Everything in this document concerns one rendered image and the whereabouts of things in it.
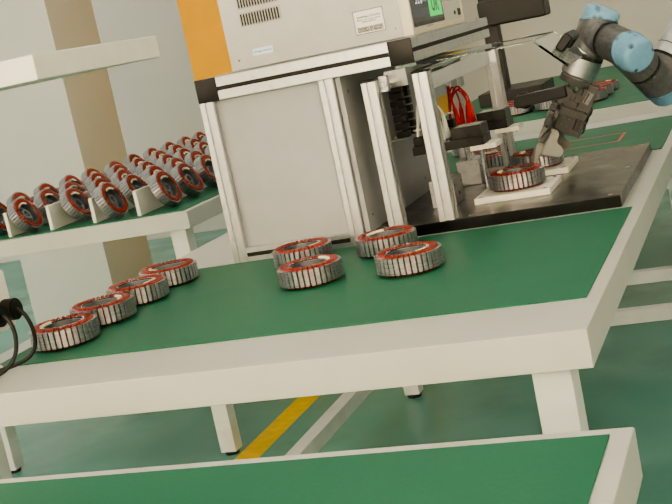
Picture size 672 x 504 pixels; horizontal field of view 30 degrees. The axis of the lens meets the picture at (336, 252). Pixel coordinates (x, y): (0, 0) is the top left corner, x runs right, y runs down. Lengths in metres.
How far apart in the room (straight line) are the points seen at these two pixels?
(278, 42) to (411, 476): 1.51
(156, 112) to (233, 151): 6.30
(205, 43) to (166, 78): 2.21
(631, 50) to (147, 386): 1.27
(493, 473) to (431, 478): 0.06
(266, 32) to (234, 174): 0.30
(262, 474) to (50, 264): 5.35
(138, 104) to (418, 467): 7.72
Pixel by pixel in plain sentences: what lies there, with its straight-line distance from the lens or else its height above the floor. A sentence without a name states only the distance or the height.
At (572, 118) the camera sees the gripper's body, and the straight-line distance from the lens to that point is 2.71.
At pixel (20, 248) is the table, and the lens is 3.87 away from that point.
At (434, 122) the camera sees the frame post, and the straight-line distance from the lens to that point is 2.32.
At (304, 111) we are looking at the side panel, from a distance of 2.39.
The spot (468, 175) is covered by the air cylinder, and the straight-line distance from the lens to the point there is 2.75.
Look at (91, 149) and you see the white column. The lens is 6.42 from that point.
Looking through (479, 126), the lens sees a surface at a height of 0.92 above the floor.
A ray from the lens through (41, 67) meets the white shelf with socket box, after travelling 1.75.
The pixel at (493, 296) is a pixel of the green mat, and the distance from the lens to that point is 1.77.
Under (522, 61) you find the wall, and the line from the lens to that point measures 7.91.
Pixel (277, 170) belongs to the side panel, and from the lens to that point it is 2.43.
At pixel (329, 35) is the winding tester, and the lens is 2.49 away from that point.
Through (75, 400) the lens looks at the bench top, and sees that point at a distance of 1.81.
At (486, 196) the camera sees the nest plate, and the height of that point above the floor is 0.78.
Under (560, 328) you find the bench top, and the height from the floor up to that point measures 0.75.
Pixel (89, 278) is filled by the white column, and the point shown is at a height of 0.20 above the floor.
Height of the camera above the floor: 1.15
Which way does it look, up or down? 10 degrees down
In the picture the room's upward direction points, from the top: 12 degrees counter-clockwise
